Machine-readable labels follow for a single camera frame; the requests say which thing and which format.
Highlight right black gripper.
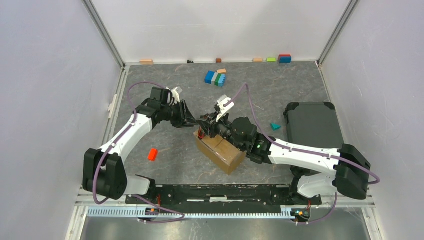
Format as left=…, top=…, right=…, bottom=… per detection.
left=196, top=110, right=246, bottom=152

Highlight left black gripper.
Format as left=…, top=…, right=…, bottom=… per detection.
left=161, top=99, right=198, bottom=129

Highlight brown cardboard express box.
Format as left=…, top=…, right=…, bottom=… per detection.
left=193, top=129, right=247, bottom=175

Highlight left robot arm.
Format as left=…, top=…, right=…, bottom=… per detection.
left=82, top=86, right=195, bottom=205

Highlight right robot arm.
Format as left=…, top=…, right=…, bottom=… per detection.
left=196, top=114, right=371, bottom=204

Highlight blue green block stack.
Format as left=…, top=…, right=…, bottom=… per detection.
left=204, top=71, right=227, bottom=87

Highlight small red block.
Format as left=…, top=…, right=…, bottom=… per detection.
left=147, top=148, right=158, bottom=162

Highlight tan wooden block on stack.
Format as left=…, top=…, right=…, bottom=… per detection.
left=216, top=68, right=227, bottom=74

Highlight teal triangular block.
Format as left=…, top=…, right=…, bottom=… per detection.
left=270, top=123, right=282, bottom=131

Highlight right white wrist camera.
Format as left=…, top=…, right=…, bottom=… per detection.
left=215, top=94, right=235, bottom=123

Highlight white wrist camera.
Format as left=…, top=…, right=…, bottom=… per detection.
left=166, top=86, right=183, bottom=106
left=215, top=94, right=235, bottom=123

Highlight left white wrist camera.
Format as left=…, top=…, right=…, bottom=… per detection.
left=166, top=86, right=183, bottom=106

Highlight tan block at wall left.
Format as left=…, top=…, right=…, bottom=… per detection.
left=139, top=58, right=154, bottom=65

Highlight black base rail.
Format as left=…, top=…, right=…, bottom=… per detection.
left=143, top=184, right=322, bottom=214

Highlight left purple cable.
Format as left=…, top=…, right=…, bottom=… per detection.
left=92, top=81, right=185, bottom=224

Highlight red blue block at wall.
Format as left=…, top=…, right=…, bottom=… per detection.
left=278, top=54, right=292, bottom=64

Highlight white toothed cable duct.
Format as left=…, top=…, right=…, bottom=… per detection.
left=87, top=206, right=295, bottom=220

